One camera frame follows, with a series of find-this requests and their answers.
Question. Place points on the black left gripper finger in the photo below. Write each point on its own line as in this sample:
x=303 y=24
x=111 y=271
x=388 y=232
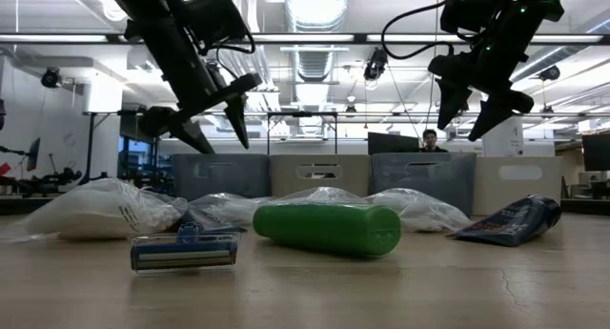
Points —
x=238 y=117
x=167 y=124

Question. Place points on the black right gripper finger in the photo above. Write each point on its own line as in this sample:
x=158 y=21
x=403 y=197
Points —
x=495 y=112
x=450 y=102

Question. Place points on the dark blue squeeze tube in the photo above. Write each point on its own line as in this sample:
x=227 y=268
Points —
x=514 y=221

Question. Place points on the clear bag with black writing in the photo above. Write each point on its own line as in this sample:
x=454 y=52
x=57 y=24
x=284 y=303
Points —
x=95 y=210

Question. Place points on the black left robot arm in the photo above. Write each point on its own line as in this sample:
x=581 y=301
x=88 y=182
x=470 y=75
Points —
x=138 y=2

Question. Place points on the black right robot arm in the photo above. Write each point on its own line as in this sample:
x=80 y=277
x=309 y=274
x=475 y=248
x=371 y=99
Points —
x=538 y=5

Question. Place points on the small monitor on arm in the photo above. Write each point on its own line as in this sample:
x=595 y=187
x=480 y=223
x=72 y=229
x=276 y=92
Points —
x=33 y=155

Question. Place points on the white pillar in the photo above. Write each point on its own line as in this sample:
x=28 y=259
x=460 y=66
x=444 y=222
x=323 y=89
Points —
x=507 y=140

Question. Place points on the person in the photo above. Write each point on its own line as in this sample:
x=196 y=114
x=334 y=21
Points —
x=430 y=139

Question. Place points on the blue lit display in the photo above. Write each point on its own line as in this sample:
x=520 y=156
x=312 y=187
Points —
x=136 y=152

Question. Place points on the black ceiling spotlight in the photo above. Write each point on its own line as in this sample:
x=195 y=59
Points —
x=51 y=77
x=375 y=64
x=551 y=73

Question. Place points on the dark grey plastic bin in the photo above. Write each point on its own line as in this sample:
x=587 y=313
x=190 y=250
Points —
x=248 y=176
x=453 y=176

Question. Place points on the black computer monitor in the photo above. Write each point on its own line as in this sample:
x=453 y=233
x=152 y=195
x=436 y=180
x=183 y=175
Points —
x=598 y=152
x=391 y=144

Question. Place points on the pale translucent plastic bin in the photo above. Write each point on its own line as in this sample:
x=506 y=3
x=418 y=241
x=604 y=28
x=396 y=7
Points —
x=286 y=176

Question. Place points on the white plastic bin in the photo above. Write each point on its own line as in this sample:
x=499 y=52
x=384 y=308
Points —
x=491 y=191

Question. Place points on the black background equipment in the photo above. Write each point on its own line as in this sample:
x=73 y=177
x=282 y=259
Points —
x=57 y=178

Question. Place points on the blue disposable razor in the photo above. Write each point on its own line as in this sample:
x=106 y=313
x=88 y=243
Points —
x=183 y=257

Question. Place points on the green plastic bottle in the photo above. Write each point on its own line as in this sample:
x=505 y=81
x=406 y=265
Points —
x=324 y=229

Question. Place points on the red object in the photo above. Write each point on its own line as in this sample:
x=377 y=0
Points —
x=5 y=169

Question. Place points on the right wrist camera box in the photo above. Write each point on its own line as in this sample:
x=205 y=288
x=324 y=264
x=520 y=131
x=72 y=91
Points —
x=469 y=9

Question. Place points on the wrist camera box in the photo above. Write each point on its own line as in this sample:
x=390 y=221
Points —
x=214 y=14
x=469 y=9

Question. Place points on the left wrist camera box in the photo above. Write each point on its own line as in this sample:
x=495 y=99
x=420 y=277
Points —
x=214 y=14

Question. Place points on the black metal table frame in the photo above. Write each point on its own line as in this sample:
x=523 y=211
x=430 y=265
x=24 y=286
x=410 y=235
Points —
x=89 y=143

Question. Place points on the black metal rig frame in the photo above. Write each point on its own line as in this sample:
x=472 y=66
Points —
x=359 y=38

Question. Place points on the silver ventilation duct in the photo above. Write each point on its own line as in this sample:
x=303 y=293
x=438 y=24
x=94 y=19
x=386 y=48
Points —
x=314 y=14

